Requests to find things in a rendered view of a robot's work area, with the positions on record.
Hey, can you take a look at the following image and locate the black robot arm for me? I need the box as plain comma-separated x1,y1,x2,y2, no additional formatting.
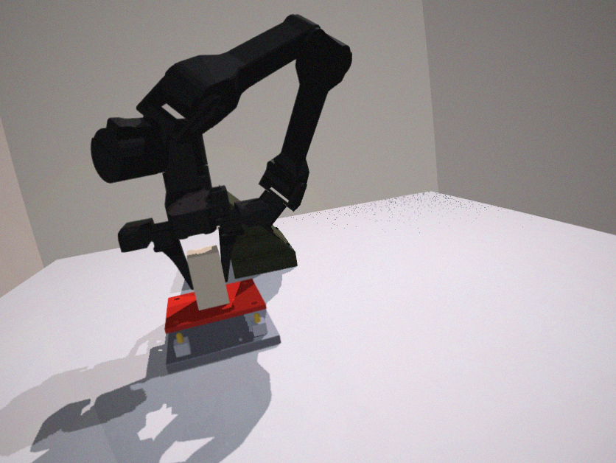
91,14,352,240

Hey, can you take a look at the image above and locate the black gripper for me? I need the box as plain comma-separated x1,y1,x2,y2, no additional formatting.
118,165,272,290

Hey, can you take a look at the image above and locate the red square plate with corner holes and grey block handle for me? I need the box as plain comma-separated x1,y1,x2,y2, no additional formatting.
164,245,267,334

